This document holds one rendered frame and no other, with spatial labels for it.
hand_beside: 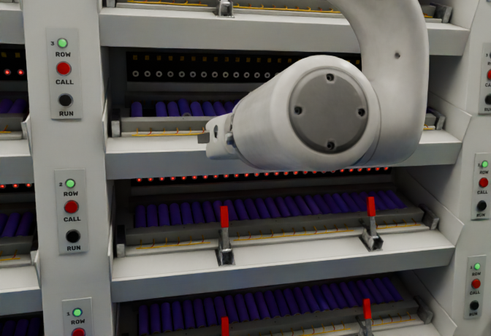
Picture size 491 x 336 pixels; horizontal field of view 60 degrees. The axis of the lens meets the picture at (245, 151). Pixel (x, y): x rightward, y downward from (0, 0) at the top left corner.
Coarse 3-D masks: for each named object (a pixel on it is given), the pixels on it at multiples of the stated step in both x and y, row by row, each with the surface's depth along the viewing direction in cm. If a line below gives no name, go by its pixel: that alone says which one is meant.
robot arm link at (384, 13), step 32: (352, 0) 35; (384, 0) 33; (416, 0) 34; (384, 32) 35; (416, 32) 34; (384, 64) 36; (416, 64) 34; (384, 96) 35; (416, 96) 35; (384, 128) 35; (416, 128) 35; (384, 160) 37
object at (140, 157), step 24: (432, 96) 82; (120, 120) 67; (456, 120) 76; (120, 144) 64; (144, 144) 64; (168, 144) 65; (192, 144) 66; (432, 144) 74; (456, 144) 75; (120, 168) 62; (144, 168) 63; (168, 168) 64; (192, 168) 65; (216, 168) 66; (240, 168) 67
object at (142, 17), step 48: (144, 0) 66; (192, 0) 67; (240, 0) 69; (288, 0) 71; (432, 0) 82; (192, 48) 64; (240, 48) 65; (288, 48) 67; (336, 48) 69; (432, 48) 73
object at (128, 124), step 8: (128, 120) 66; (136, 120) 66; (144, 120) 66; (152, 120) 66; (160, 120) 67; (168, 120) 67; (176, 120) 67; (184, 120) 68; (192, 120) 68; (200, 120) 68; (208, 120) 68; (432, 120) 79; (128, 128) 66; (136, 128) 66; (144, 128) 66; (152, 128) 67; (160, 128) 67; (168, 128) 67; (176, 128) 68; (184, 128) 68; (192, 128) 68; (200, 128) 69
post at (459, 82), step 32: (480, 0) 72; (480, 32) 73; (448, 64) 78; (480, 64) 74; (448, 96) 79; (480, 128) 76; (448, 192) 79; (480, 224) 79; (448, 288) 80; (480, 320) 82
